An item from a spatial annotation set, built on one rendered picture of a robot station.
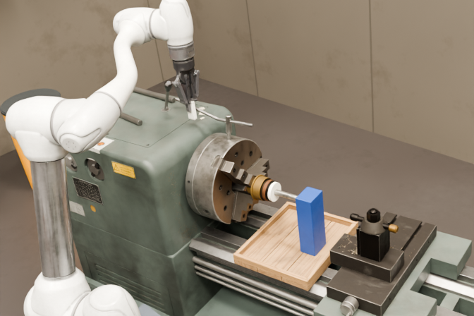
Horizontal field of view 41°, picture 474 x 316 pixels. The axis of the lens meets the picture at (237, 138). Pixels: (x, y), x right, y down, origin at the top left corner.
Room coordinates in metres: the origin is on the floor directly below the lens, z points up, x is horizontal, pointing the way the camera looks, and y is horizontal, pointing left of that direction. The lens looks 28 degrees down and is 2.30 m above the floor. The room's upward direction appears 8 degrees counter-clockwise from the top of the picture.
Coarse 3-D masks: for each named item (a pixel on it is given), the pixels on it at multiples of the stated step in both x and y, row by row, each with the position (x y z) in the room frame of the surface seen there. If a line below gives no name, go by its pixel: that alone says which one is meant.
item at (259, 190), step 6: (258, 180) 1.89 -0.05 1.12; (264, 180) 1.88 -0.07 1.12; (270, 180) 1.88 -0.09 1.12; (252, 186) 1.87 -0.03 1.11; (258, 186) 1.86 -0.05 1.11; (264, 186) 1.86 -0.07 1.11; (252, 192) 1.87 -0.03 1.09; (258, 192) 1.85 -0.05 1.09; (264, 192) 1.84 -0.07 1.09; (258, 198) 1.86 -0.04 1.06; (264, 198) 1.85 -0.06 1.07
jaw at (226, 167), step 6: (216, 162) 1.90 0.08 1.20; (222, 162) 1.90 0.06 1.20; (228, 162) 1.90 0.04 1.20; (222, 168) 1.89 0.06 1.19; (228, 168) 1.88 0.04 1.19; (234, 168) 1.88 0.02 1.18; (228, 174) 1.88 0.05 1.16; (234, 174) 1.88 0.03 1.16; (240, 174) 1.88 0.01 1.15; (246, 174) 1.89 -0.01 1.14; (234, 180) 1.90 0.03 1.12; (240, 180) 1.87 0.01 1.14; (246, 180) 1.88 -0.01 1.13; (252, 180) 1.88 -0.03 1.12
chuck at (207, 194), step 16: (224, 144) 1.96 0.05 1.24; (240, 144) 1.98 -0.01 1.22; (256, 144) 2.05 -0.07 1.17; (208, 160) 1.92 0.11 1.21; (240, 160) 1.97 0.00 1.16; (256, 160) 2.04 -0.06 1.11; (208, 176) 1.87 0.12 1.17; (224, 176) 1.90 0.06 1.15; (208, 192) 1.85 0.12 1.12; (224, 192) 1.89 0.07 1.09; (208, 208) 1.85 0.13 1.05; (224, 208) 1.88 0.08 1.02
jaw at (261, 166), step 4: (260, 160) 2.04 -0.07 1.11; (264, 160) 2.03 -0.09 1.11; (268, 160) 2.03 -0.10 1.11; (256, 164) 2.02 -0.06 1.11; (260, 164) 2.01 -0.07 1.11; (264, 164) 2.01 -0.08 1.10; (268, 164) 2.03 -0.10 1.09; (248, 168) 2.00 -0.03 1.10; (252, 168) 2.00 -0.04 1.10; (256, 168) 1.99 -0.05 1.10; (260, 168) 1.99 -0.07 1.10; (264, 168) 1.98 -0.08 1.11; (268, 168) 2.03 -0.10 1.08; (248, 172) 1.98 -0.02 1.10; (252, 172) 1.97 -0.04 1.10; (256, 172) 1.97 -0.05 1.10; (260, 172) 1.96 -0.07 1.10; (264, 172) 1.97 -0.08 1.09
